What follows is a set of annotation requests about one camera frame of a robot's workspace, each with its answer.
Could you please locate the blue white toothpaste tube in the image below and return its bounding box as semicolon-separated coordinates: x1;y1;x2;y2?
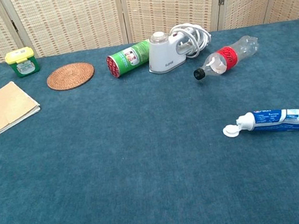
220;104;299;144

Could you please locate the green cylindrical can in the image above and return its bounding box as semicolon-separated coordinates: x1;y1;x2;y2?
104;38;156;80

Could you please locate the white handheld steam iron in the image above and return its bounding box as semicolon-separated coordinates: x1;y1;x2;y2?
143;25;199;76

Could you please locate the round rattan coaster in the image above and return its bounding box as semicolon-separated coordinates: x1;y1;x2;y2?
45;60;97;93

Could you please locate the clear bottle with red label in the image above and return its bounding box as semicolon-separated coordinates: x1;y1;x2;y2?
189;33;263;81

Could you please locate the woven folding screen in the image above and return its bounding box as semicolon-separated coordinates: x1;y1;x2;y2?
0;0;299;66

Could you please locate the green jar with yellow lid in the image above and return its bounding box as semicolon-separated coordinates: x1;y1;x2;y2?
3;45;42;80

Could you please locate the tan spiral notebook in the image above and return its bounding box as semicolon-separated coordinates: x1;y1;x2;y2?
0;77;45;140

